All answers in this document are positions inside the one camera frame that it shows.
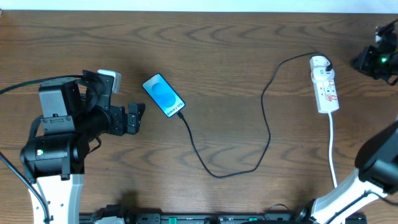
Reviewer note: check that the blue Galaxy smartphone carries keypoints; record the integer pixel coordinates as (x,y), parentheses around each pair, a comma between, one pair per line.
(165,97)

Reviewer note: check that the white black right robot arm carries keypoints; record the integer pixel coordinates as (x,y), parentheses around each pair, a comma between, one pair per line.
(375,173)

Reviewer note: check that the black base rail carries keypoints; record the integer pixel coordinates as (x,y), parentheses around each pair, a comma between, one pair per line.
(156,218)

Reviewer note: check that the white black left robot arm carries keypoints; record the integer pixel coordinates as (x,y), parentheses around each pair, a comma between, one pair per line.
(76,111)

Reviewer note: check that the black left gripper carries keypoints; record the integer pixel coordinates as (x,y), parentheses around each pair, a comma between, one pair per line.
(117,120)

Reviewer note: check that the white power strip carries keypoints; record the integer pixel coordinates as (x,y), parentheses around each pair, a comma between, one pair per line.
(326,96)

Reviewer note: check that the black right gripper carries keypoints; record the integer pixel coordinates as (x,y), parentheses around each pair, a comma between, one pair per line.
(364,59)

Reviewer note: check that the white USB charger adapter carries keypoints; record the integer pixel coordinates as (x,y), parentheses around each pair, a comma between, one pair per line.
(321,69)

